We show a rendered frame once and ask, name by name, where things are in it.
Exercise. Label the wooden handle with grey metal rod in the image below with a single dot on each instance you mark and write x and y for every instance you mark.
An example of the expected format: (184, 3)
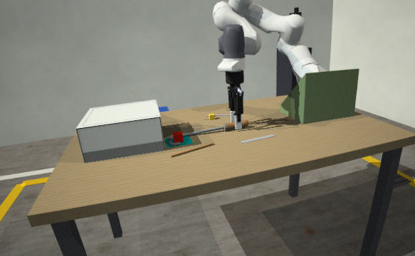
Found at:
(227, 126)

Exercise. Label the teal square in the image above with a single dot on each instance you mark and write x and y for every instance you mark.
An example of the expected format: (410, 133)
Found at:
(186, 139)

